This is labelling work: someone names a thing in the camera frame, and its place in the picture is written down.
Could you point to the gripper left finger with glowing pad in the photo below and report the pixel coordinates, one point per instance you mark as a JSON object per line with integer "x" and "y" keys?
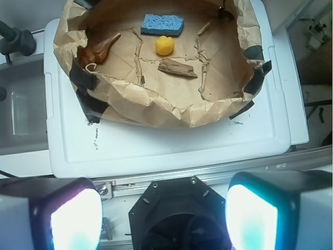
{"x": 50, "y": 213}

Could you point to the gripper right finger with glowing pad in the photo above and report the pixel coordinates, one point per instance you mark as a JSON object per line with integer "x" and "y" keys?
{"x": 280, "y": 210}

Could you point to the yellow rubber duck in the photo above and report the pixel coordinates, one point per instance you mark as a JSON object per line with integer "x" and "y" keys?
{"x": 164, "y": 45}

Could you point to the white plastic cooler lid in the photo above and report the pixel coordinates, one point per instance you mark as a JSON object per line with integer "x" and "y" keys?
{"x": 78, "y": 148}

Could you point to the clear plastic bin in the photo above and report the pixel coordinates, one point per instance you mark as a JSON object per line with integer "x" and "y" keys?
{"x": 23, "y": 108}

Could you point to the amber plastic scoop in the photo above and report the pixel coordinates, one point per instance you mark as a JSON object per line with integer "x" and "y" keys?
{"x": 96, "y": 53}

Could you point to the black clamp knob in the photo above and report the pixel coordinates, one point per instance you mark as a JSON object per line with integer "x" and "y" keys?
{"x": 16, "y": 40}

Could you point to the crumpled brown paper liner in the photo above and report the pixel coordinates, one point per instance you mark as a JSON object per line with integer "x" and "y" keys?
{"x": 222, "y": 40}

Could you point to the brown wood piece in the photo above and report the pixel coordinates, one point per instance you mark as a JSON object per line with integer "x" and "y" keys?
{"x": 170, "y": 66}

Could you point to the blue sponge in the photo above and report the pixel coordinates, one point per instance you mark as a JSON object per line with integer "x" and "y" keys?
{"x": 167, "y": 25}

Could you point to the black octagonal mount plate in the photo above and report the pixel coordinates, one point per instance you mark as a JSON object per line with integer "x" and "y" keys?
{"x": 183, "y": 213}

